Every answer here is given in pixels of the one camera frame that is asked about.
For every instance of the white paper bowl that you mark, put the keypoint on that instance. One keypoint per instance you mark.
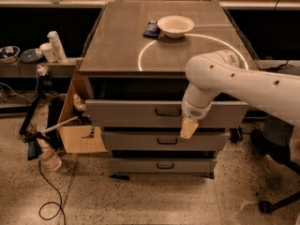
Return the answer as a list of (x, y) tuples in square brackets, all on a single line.
[(175, 26)]

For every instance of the grey middle drawer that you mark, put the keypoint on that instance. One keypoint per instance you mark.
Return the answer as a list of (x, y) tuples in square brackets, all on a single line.
[(164, 139)]

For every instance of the plastic bottle on floor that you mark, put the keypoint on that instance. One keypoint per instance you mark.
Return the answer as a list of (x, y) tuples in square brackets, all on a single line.
[(48, 144)]

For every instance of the cardboard box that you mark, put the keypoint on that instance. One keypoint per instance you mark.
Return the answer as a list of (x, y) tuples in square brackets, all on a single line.
[(77, 133)]

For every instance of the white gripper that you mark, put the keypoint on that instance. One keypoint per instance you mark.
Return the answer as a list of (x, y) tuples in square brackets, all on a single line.
[(194, 111)]

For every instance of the white cylindrical canister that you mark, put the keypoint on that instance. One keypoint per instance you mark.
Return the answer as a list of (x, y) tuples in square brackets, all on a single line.
[(57, 47)]

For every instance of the grey top drawer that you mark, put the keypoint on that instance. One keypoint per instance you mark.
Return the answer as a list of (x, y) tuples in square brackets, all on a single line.
[(106, 113)]

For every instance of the dark blue snack packet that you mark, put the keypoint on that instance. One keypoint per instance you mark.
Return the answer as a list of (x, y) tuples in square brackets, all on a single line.
[(152, 30)]

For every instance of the grey drawer cabinet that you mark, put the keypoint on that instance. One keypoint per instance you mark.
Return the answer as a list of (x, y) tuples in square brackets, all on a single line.
[(122, 64)]

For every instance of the grey drawer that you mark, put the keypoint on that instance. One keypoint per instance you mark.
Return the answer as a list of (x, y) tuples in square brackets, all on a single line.
[(164, 139), (106, 113), (163, 165)]

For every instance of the grey bottom drawer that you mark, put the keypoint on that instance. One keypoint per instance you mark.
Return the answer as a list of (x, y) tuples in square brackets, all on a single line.
[(163, 165)]

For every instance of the white paper cup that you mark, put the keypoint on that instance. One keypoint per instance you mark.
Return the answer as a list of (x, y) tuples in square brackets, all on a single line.
[(47, 50)]

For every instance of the grabber tool with handle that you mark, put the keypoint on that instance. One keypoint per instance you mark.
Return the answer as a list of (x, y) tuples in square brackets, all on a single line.
[(29, 138)]

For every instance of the blue plate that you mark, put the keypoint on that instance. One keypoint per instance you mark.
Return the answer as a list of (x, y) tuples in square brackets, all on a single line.
[(32, 56)]

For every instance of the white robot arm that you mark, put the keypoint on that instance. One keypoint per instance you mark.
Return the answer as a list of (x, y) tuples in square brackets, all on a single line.
[(210, 74)]

